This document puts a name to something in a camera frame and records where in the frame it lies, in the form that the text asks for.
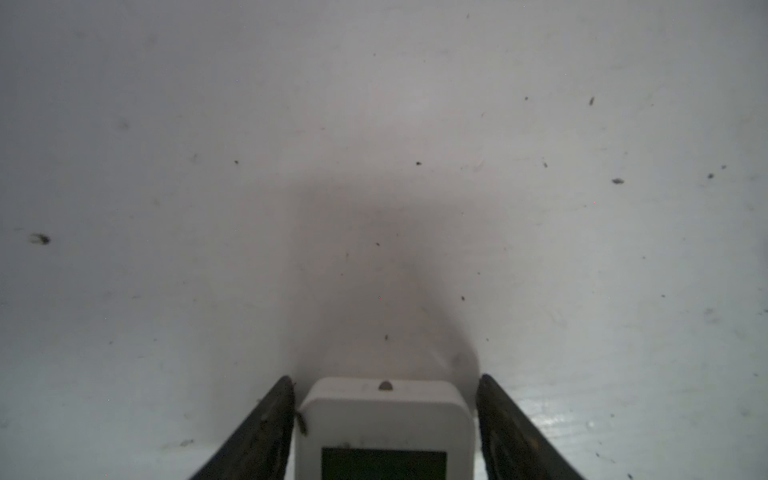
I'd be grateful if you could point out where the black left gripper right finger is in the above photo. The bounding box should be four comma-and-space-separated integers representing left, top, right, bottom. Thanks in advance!
475, 374, 583, 480

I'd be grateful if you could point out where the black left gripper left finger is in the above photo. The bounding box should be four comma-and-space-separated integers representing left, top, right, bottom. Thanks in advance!
191, 375, 296, 480

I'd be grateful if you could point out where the white remote control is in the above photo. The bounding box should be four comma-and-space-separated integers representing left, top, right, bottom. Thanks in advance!
294, 377, 476, 479

